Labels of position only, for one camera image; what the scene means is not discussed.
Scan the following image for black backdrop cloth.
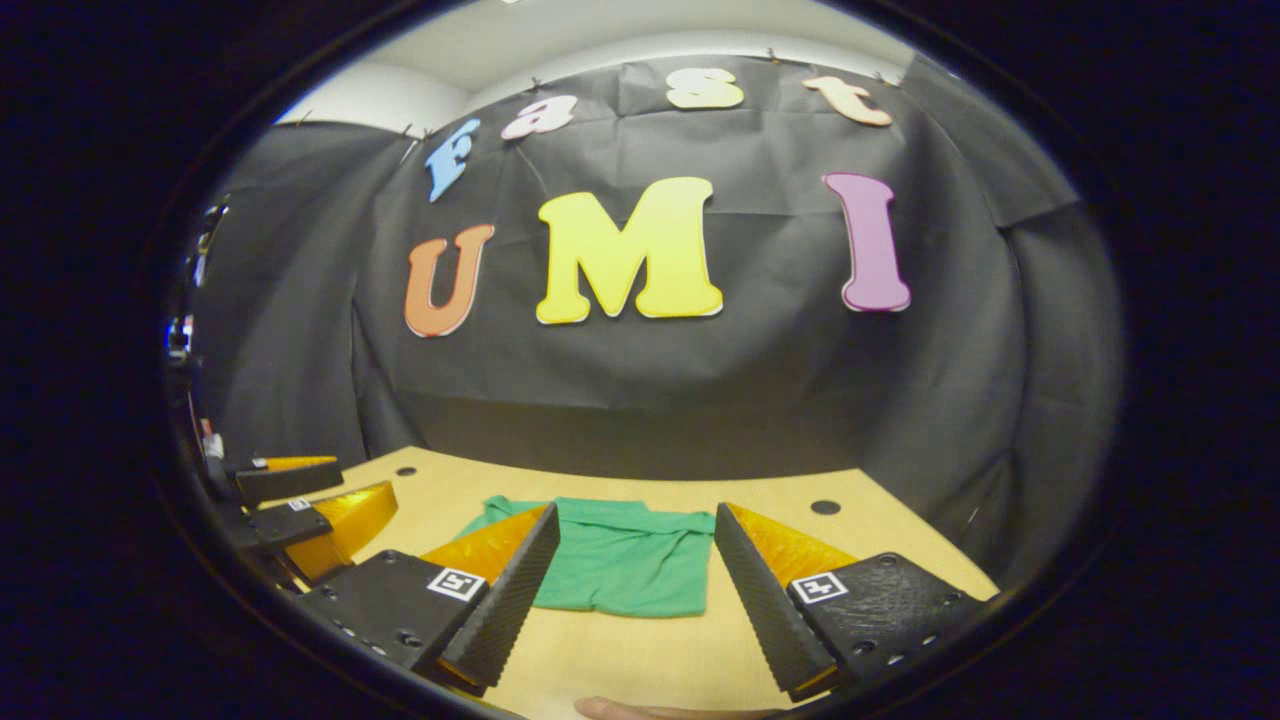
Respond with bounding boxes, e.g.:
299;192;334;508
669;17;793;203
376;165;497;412
190;55;1126;591

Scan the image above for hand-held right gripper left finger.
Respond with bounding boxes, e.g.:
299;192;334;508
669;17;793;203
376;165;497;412
296;502;563;693

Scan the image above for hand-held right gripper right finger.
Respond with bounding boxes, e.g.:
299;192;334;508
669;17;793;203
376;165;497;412
714;502;1001;703

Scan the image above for green T-shirt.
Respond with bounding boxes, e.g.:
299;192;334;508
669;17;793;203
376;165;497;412
455;495;717;619

